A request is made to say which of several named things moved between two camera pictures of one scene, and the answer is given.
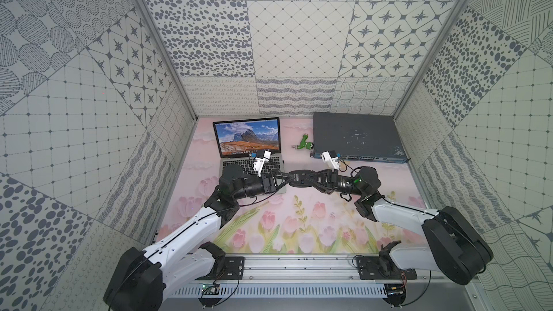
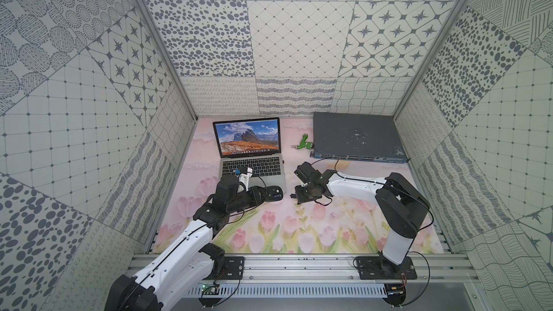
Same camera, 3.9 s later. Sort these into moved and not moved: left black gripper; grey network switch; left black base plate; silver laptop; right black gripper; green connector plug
Moved: left black gripper; right black gripper
Not moved: silver laptop; left black base plate; green connector plug; grey network switch
